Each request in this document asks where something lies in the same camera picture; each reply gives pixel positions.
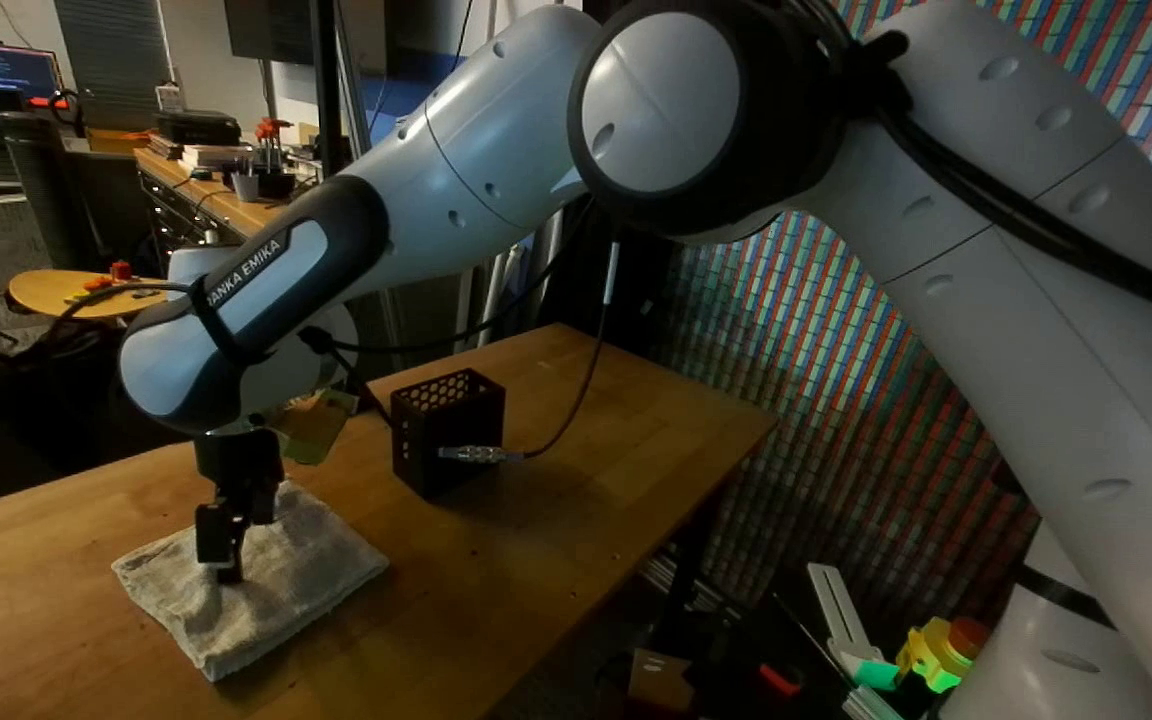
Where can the wooden workbench with drawers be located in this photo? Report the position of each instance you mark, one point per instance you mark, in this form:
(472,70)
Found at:
(200,205)

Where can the small cardboard box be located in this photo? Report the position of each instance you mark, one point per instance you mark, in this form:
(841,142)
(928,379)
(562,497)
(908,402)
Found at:
(660,681)

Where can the red small tool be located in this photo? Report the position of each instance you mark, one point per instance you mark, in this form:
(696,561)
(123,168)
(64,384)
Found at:
(777,681)

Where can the black case on workbench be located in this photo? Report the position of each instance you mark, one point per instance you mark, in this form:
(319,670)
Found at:
(196,124)

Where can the round wooden stool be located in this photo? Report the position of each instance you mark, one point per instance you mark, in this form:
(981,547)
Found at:
(69,288)

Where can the black perforated basket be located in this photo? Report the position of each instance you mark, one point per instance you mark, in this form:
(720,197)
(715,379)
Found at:
(448,431)

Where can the white towel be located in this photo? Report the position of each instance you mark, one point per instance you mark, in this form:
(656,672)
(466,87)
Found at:
(269,585)

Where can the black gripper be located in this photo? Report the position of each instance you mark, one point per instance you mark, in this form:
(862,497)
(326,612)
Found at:
(241,474)

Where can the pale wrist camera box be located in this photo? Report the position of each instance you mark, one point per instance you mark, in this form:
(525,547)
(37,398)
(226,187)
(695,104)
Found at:
(312,421)

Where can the yellow green toy blocks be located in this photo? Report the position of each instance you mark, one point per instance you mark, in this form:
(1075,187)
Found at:
(937,658)

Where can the white plastic strip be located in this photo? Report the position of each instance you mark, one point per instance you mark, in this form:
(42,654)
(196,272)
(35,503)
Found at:
(841,606)

